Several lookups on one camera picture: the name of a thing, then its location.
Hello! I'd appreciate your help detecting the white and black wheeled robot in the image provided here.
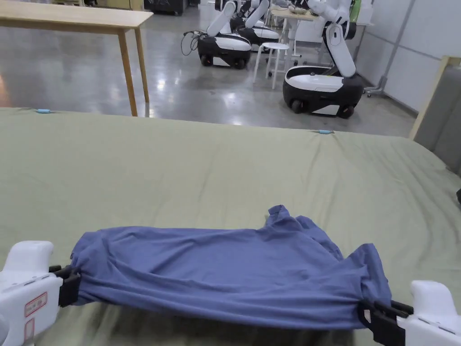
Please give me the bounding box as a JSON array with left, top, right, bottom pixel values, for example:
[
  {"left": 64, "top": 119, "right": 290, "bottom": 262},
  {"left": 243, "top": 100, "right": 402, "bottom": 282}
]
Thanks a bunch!
[
  {"left": 232, "top": 0, "right": 281, "bottom": 46},
  {"left": 197, "top": 0, "right": 253, "bottom": 69},
  {"left": 282, "top": 0, "right": 363, "bottom": 120}
]

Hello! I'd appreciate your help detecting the white round stool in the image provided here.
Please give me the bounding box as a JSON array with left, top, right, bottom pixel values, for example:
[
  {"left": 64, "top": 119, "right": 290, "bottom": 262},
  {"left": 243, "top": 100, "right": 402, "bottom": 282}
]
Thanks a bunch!
[{"left": 253, "top": 42, "right": 291, "bottom": 91}]

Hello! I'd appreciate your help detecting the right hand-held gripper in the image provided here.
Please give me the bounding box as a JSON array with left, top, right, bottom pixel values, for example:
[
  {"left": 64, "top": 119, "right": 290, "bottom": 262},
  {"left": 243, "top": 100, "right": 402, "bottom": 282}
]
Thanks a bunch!
[{"left": 359, "top": 280, "right": 461, "bottom": 346}]

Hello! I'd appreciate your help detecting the bed with pale green sheet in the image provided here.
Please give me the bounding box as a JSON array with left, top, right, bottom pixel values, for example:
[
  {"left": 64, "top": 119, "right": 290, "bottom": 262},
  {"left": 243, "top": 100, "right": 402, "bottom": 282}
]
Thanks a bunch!
[{"left": 0, "top": 107, "right": 461, "bottom": 346}]

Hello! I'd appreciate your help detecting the white-legged desk with wooden top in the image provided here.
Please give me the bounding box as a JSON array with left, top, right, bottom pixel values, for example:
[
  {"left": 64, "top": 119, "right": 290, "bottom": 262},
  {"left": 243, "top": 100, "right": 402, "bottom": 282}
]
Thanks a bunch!
[{"left": 269, "top": 5, "right": 326, "bottom": 79}]

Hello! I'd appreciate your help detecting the blue shirt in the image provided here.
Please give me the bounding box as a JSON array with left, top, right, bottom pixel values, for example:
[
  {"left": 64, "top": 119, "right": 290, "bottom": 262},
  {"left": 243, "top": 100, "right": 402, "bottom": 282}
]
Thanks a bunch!
[{"left": 70, "top": 204, "right": 393, "bottom": 330}]

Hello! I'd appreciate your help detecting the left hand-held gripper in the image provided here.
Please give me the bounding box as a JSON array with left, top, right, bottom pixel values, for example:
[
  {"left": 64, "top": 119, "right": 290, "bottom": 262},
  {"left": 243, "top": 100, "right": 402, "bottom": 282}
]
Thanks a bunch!
[{"left": 0, "top": 241, "right": 81, "bottom": 346}]

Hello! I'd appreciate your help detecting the grey padded headboard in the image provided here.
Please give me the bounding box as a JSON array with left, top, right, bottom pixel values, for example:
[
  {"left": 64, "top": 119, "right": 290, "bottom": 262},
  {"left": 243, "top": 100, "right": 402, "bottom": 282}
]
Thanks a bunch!
[{"left": 408, "top": 55, "right": 461, "bottom": 174}]

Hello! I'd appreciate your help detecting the pale wooden table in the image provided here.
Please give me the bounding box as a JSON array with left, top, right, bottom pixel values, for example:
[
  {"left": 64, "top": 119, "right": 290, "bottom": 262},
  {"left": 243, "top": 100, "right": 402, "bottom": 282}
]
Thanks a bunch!
[{"left": 0, "top": 0, "right": 154, "bottom": 117}]

